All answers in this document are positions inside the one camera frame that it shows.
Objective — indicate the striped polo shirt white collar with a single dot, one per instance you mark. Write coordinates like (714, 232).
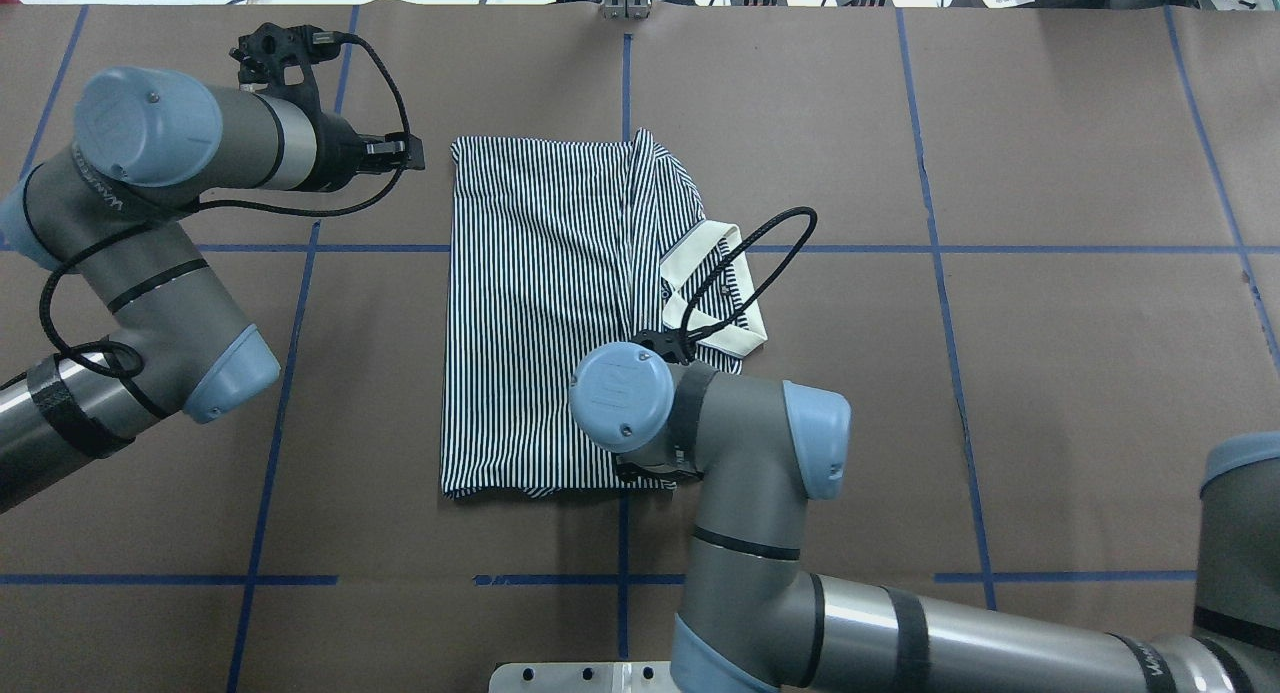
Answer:
(558, 248)

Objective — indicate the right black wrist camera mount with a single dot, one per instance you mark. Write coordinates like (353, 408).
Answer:
(674, 346)

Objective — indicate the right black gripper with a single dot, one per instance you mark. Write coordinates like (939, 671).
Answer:
(648, 470)

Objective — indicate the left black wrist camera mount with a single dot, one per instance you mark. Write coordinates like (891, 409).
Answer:
(279, 62)

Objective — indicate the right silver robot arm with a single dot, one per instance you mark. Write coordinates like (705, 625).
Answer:
(770, 459)

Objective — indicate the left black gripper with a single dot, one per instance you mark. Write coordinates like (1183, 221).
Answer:
(337, 154)

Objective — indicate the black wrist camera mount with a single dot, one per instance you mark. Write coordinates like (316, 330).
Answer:
(279, 62)
(674, 346)

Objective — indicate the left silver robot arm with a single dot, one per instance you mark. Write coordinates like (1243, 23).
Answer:
(141, 327)

